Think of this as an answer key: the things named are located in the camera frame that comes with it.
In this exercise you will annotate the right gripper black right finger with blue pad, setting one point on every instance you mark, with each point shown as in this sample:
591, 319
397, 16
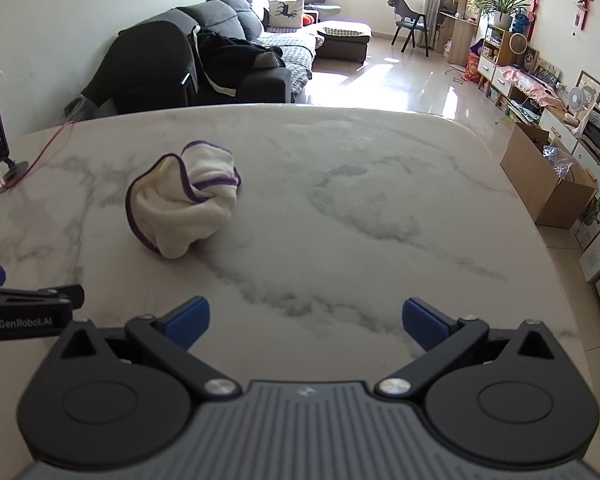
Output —
509, 399

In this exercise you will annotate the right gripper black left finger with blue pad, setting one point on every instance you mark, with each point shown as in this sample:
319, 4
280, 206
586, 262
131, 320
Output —
107, 398

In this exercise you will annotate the white towel purple trim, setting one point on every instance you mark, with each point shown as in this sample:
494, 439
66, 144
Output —
182, 198

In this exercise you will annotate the open cardboard box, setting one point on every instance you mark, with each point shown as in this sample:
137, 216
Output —
553, 186

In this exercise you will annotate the white tv cabinet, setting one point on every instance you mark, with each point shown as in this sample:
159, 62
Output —
528, 101

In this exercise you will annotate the small white desk fan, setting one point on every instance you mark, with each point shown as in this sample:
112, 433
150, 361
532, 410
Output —
579, 101

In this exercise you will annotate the dark grey sofa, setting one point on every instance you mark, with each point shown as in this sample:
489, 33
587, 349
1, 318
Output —
238, 19

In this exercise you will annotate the dark wooden chair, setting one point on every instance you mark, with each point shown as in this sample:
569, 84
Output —
412, 21

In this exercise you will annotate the grey ottoman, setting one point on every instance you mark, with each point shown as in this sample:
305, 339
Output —
343, 41

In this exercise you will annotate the white deer cushion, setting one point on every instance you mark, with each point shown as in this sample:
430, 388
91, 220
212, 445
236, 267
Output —
287, 14

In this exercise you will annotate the green potted plant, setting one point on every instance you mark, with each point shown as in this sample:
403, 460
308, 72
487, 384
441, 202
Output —
502, 11

